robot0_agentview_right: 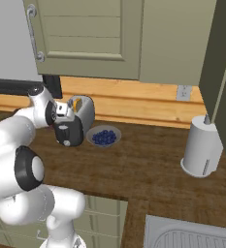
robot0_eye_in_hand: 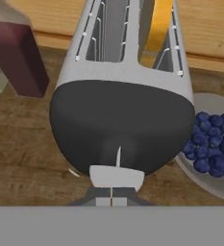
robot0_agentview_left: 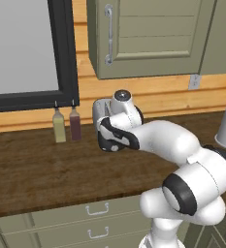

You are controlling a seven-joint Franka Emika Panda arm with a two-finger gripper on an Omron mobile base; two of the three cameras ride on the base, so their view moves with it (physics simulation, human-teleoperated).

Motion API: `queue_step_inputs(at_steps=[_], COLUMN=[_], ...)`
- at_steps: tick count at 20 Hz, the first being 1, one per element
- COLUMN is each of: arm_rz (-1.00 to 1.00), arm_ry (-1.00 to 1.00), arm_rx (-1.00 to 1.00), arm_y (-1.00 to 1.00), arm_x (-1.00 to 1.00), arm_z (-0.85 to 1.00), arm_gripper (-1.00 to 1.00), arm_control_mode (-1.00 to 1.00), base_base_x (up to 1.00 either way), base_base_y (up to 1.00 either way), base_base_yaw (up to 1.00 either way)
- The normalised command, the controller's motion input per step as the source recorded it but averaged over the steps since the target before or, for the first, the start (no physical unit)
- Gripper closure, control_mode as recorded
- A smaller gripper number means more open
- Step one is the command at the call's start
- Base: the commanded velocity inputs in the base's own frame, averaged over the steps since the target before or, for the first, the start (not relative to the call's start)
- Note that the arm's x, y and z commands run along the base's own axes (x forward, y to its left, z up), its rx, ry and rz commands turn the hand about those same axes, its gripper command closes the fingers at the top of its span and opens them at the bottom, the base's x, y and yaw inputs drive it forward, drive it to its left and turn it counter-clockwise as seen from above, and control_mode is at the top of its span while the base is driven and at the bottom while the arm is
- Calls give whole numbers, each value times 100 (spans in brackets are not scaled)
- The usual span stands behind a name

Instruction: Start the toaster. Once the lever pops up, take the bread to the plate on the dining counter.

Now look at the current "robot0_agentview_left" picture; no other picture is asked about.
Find deep olive drawer front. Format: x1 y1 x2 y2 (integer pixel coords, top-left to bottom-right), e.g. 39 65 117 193
1 211 156 248

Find olive wall cupboard door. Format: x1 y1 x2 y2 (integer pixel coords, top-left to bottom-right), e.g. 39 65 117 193
86 0 217 80

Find dark red sauce bottle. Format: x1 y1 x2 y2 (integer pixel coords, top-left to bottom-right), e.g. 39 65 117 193
68 106 83 141

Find olive base cupboard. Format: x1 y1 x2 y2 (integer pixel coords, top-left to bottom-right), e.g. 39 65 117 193
181 216 226 248

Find grey wall socket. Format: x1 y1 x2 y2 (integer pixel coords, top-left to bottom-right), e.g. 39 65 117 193
187 74 203 91

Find silver drawer handle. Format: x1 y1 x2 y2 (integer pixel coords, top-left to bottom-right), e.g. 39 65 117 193
86 226 111 240
84 201 111 217

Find shallow olive drawer front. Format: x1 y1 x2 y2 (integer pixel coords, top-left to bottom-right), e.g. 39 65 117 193
29 195 145 229

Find black framed window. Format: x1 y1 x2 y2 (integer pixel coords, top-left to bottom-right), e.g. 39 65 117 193
0 0 81 114

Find silver toaster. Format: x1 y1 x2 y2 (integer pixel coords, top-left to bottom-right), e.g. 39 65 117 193
91 98 118 131

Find yellow-green sauce bottle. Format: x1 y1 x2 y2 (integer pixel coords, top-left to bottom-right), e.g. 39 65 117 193
51 107 68 144

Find silver cupboard door handle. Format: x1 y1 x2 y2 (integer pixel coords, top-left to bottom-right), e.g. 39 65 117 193
104 3 115 67

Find plain olive cupboard door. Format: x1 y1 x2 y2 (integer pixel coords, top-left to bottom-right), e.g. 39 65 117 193
198 0 226 77

